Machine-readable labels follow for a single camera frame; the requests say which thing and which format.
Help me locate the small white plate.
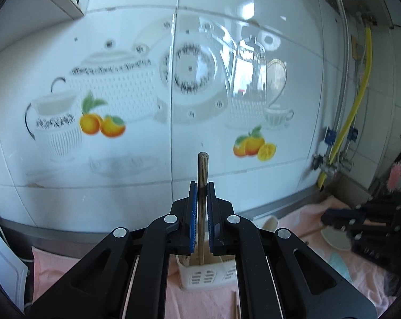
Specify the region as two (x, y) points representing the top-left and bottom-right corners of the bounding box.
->
(320, 226), (351, 251)

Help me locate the pink towel with blue pattern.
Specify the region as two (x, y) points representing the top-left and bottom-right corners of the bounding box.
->
(32, 197), (395, 318)

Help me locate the steel angle valve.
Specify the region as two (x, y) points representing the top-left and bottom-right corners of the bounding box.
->
(312, 154), (338, 177)
(338, 159), (353, 172)

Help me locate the pink brush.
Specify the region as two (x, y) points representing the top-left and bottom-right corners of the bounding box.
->
(387, 162), (401, 192)

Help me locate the white microwave oven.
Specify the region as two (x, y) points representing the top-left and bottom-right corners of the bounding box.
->
(0, 236), (28, 313)

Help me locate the white plastic utensil holder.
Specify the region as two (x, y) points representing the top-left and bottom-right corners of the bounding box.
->
(174, 215), (280, 291)

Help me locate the braided steel water hose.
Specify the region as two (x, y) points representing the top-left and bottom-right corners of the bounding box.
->
(342, 125), (359, 163)
(324, 0), (351, 160)

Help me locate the yellow gas hose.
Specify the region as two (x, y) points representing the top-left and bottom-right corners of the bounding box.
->
(316, 26), (374, 192)

